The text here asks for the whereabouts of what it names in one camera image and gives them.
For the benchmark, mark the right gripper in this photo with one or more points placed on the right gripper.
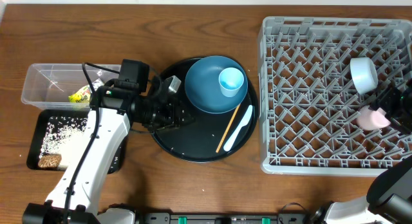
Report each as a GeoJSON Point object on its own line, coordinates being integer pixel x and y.
{"type": "Point", "coordinates": [386, 99]}

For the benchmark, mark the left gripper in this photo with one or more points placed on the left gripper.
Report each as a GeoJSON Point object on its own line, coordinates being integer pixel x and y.
{"type": "Point", "coordinates": [177, 114]}

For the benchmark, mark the pink plastic cup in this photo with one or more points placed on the pink plastic cup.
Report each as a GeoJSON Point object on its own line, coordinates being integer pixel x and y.
{"type": "Point", "coordinates": [371, 120]}

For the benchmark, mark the light blue bowl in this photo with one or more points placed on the light blue bowl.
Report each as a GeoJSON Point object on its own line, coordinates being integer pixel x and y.
{"type": "Point", "coordinates": [363, 74]}

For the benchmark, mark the yellow foil snack wrapper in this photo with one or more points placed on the yellow foil snack wrapper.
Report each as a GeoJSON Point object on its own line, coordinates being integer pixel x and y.
{"type": "Point", "coordinates": [83, 95]}

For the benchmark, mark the light blue plastic cup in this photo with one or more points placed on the light blue plastic cup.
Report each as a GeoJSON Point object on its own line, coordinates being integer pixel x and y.
{"type": "Point", "coordinates": [230, 80]}

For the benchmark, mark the white rice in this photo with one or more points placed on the white rice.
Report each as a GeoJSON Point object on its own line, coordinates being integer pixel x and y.
{"type": "Point", "coordinates": [66, 143]}

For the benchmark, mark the brown walnut cookie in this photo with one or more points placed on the brown walnut cookie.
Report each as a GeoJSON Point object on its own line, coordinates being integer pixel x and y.
{"type": "Point", "coordinates": [49, 161]}

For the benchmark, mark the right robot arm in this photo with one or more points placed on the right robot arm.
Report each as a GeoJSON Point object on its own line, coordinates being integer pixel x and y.
{"type": "Point", "coordinates": [388, 199]}

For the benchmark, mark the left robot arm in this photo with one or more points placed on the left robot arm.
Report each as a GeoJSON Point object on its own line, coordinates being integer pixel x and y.
{"type": "Point", "coordinates": [113, 112]}

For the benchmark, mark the grey plastic dishwasher rack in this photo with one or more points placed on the grey plastic dishwasher rack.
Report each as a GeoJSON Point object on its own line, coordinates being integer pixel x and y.
{"type": "Point", "coordinates": [308, 101]}

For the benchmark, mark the round black serving tray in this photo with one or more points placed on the round black serving tray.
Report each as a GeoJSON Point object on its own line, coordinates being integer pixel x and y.
{"type": "Point", "coordinates": [198, 141]}

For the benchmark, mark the dark blue plate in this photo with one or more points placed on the dark blue plate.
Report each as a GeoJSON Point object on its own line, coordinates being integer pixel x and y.
{"type": "Point", "coordinates": [203, 89]}

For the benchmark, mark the wooden chopstick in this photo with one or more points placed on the wooden chopstick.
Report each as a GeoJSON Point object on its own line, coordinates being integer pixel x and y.
{"type": "Point", "coordinates": [227, 129]}

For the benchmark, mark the white plastic knife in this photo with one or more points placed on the white plastic knife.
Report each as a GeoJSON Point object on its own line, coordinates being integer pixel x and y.
{"type": "Point", "coordinates": [243, 122]}

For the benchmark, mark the clear plastic bin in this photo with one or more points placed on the clear plastic bin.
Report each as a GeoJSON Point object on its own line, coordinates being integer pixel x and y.
{"type": "Point", "coordinates": [48, 86]}

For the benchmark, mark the black rectangular tray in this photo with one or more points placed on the black rectangular tray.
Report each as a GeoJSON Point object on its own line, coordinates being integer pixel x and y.
{"type": "Point", "coordinates": [49, 123]}

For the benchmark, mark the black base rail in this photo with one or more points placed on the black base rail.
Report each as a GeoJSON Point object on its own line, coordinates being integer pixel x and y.
{"type": "Point", "coordinates": [209, 219]}

